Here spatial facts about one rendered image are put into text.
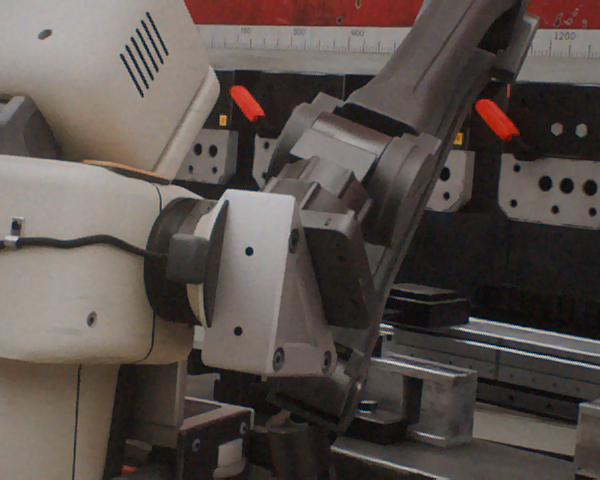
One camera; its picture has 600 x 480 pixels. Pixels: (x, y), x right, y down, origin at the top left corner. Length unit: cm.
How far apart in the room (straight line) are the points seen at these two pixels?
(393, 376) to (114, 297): 92
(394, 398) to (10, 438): 92
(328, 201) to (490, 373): 111
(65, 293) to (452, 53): 41
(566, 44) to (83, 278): 88
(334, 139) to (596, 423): 74
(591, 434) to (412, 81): 67
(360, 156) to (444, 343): 109
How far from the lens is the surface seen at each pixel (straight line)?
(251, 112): 180
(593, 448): 158
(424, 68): 104
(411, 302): 194
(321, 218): 82
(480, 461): 164
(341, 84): 175
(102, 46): 88
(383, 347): 175
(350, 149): 91
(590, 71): 155
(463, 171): 163
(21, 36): 90
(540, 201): 157
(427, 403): 169
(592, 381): 186
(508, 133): 155
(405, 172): 92
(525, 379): 191
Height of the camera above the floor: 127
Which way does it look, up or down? 6 degrees down
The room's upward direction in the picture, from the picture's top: 4 degrees clockwise
